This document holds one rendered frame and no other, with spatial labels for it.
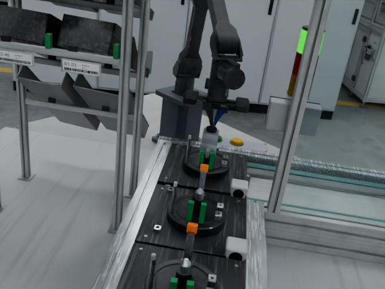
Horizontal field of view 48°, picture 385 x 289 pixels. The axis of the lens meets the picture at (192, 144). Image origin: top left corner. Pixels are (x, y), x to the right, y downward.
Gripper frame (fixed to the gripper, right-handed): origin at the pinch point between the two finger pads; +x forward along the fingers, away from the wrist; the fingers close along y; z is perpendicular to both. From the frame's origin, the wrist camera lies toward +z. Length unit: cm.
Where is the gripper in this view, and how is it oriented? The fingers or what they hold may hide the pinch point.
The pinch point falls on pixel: (213, 117)
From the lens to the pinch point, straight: 127.1
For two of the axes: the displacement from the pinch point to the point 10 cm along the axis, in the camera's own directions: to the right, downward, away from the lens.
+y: -9.9, -1.6, 0.6
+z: 1.2, -4.2, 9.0
